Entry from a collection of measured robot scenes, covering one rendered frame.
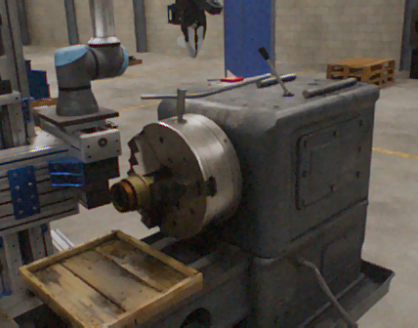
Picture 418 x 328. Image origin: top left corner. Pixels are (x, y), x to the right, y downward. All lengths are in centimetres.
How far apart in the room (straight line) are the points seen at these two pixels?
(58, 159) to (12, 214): 24
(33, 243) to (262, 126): 109
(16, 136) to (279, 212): 98
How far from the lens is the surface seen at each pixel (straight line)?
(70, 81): 169
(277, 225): 125
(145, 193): 113
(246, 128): 118
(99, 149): 161
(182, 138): 112
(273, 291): 136
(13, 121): 176
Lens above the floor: 151
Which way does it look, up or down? 18 degrees down
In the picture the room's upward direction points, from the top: 2 degrees counter-clockwise
